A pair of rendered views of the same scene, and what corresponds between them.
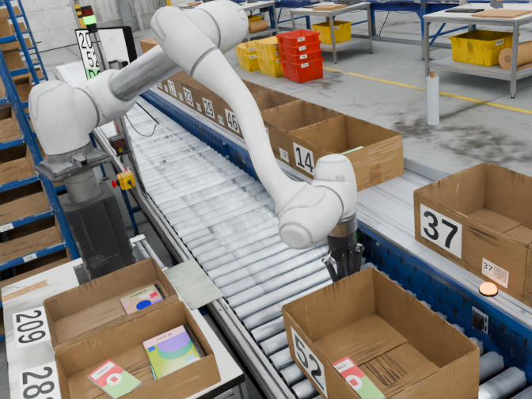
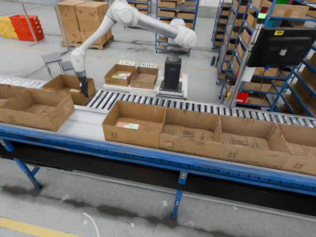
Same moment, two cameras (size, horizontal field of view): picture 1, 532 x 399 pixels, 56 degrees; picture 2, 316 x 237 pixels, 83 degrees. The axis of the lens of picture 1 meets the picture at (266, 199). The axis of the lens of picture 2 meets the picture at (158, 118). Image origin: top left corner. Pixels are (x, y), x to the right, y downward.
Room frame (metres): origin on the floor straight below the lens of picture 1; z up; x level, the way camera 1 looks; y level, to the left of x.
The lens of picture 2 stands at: (2.54, -1.12, 1.85)
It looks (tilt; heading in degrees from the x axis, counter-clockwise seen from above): 40 degrees down; 120
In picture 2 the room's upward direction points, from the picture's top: 3 degrees clockwise
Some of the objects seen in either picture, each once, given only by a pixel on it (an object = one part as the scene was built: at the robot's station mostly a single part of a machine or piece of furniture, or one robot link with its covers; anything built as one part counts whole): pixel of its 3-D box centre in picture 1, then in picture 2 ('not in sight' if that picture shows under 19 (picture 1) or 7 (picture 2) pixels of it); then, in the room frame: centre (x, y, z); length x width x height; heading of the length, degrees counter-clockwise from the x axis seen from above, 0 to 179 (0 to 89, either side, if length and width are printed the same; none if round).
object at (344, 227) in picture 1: (339, 221); (81, 72); (1.15, -0.18, 1.08); 0.09 x 0.09 x 0.06
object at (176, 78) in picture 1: (194, 84); not in sight; (3.73, 0.37, 0.96); 0.39 x 0.29 x 0.17; 21
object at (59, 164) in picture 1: (72, 154); (173, 44); (1.67, 0.62, 1.24); 0.22 x 0.18 x 0.06; 34
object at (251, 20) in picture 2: not in sight; (262, 19); (2.32, 1.80, 1.39); 0.40 x 0.30 x 0.10; 109
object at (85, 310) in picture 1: (112, 309); (145, 77); (1.36, 0.55, 0.80); 0.38 x 0.28 x 0.10; 114
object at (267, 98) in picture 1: (262, 115); (247, 140); (2.64, -0.06, 0.97); 0.39 x 0.29 x 0.17; 22
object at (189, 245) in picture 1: (241, 228); (163, 114); (1.88, 0.13, 0.72); 0.52 x 0.05 x 0.05; 112
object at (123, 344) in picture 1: (136, 366); (121, 75); (1.07, 0.43, 0.80); 0.38 x 0.28 x 0.10; 112
